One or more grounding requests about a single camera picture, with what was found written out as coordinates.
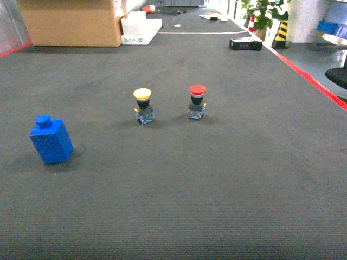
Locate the steel shelf with blue bins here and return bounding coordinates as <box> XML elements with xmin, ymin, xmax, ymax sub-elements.
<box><xmin>310</xmin><ymin>1</ymin><xmax>346</xmax><ymax>50</ymax></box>

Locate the yellow black striped bollard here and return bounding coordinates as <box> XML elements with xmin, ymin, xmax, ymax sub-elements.
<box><xmin>272</xmin><ymin>20</ymin><xmax>288</xmax><ymax>49</ymax></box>

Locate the black small box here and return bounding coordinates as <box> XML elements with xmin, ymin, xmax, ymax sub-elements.
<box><xmin>229</xmin><ymin>37</ymin><xmax>262</xmax><ymax>51</ymax></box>

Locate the large cardboard box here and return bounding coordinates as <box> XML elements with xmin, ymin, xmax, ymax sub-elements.
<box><xmin>17</xmin><ymin>1</ymin><xmax>121</xmax><ymax>47</ymax></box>

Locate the red white traffic cone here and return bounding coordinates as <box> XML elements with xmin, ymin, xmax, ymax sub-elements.
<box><xmin>248</xmin><ymin>16</ymin><xmax>255</xmax><ymax>33</ymax></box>

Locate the yellow push button switch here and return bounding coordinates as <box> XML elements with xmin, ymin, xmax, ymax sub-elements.
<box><xmin>133</xmin><ymin>88</ymin><xmax>154</xmax><ymax>125</ymax></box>

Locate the white flat box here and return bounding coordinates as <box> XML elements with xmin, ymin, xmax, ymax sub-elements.
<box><xmin>121</xmin><ymin>11</ymin><xmax>163</xmax><ymax>46</ymax></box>

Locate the red push button switch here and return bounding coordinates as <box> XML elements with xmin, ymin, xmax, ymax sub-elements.
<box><xmin>188</xmin><ymin>84</ymin><xmax>207</xmax><ymax>120</ymax></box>

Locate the blue block part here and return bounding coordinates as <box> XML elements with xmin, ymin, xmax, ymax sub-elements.
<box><xmin>29</xmin><ymin>115</ymin><xmax>73</xmax><ymax>164</ymax></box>

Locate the potted green plant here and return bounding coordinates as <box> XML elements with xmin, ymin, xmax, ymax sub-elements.
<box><xmin>241</xmin><ymin>0</ymin><xmax>289</xmax><ymax>41</ymax></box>

